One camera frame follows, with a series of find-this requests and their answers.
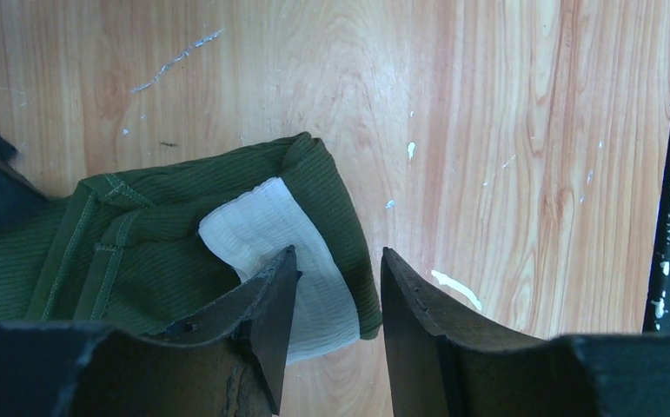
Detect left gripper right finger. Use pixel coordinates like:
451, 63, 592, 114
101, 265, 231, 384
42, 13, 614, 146
381, 248, 600, 416

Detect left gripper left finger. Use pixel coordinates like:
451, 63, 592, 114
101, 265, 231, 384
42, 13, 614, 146
70, 246, 301, 416

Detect green underwear white waistband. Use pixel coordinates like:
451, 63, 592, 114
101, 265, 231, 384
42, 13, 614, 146
0, 132, 381, 363

